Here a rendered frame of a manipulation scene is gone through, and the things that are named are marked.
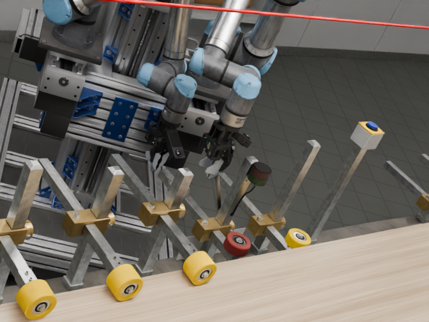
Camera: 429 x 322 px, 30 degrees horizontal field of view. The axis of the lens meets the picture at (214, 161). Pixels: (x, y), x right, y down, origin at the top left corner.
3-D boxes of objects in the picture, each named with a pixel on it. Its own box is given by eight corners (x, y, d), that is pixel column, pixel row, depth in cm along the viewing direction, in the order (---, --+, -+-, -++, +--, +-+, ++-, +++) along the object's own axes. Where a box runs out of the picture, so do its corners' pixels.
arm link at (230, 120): (237, 102, 241) (253, 118, 236) (232, 115, 243) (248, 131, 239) (219, 103, 236) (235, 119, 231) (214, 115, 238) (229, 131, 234)
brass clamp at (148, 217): (135, 214, 232) (141, 200, 230) (172, 209, 241) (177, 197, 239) (146, 228, 229) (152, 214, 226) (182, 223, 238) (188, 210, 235)
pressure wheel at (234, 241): (209, 259, 249) (223, 232, 243) (228, 256, 254) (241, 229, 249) (223, 277, 244) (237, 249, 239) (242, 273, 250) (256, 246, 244)
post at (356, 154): (299, 237, 297) (353, 140, 275) (308, 236, 300) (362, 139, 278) (306, 246, 294) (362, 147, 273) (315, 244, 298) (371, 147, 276)
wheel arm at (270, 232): (213, 181, 287) (218, 172, 284) (220, 181, 289) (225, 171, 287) (286, 264, 262) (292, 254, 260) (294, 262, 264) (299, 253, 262)
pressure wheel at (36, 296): (32, 275, 185) (53, 283, 191) (8, 299, 185) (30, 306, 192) (43, 293, 181) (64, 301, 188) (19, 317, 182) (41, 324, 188)
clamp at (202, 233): (190, 231, 253) (196, 219, 251) (222, 226, 262) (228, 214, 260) (200, 243, 250) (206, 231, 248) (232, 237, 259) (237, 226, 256)
